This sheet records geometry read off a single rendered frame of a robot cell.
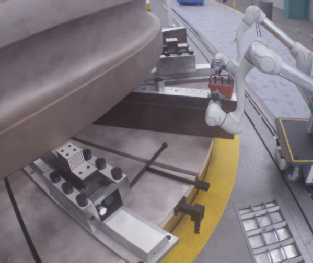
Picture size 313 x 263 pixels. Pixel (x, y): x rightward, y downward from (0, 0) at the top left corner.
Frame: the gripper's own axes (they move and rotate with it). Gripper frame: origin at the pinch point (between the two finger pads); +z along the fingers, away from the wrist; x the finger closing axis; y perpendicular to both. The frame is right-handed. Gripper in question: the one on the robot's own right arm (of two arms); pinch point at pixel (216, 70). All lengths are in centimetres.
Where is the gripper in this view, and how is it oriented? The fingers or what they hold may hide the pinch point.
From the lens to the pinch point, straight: 230.1
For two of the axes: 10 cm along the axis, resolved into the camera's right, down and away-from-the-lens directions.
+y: -0.7, -8.3, -5.5
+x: 9.6, 1.0, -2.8
